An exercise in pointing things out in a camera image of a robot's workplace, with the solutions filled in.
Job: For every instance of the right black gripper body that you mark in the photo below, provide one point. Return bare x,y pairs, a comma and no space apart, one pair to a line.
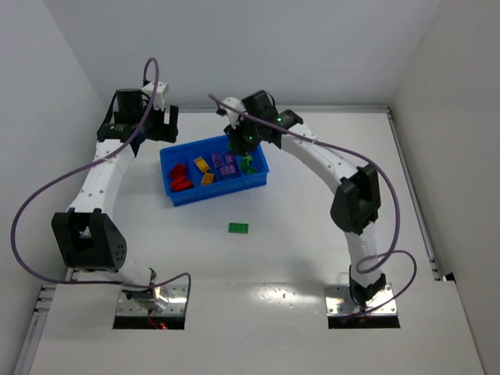
242,144

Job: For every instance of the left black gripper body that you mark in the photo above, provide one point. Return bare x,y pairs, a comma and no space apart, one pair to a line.
163,127

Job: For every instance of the yellow lego plate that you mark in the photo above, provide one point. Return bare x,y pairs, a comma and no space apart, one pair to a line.
202,165

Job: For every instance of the large green lego plate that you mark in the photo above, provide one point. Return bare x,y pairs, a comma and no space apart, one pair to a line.
238,228

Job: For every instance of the blue divided plastic tray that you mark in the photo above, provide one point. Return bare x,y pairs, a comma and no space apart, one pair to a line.
187,153

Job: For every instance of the yellow butterfly lego brick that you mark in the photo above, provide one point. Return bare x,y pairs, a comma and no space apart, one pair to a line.
208,178

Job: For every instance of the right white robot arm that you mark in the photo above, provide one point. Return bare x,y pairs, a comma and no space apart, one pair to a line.
355,188

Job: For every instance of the small green lego brick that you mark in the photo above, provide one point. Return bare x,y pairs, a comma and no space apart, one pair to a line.
246,162

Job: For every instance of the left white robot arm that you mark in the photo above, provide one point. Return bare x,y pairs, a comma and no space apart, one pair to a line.
132,276

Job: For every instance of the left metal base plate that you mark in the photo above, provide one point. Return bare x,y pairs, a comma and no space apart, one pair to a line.
168,300

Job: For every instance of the plain purple rounded lego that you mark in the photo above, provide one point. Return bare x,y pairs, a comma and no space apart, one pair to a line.
228,172

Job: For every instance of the purple butterfly lego brick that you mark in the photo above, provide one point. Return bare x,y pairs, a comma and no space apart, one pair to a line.
217,160

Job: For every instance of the small red lego brick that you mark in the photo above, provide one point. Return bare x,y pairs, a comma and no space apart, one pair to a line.
178,170

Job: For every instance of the aluminium frame rail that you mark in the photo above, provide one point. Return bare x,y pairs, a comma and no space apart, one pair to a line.
86,236

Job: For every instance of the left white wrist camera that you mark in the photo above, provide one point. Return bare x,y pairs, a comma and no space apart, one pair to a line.
157,93

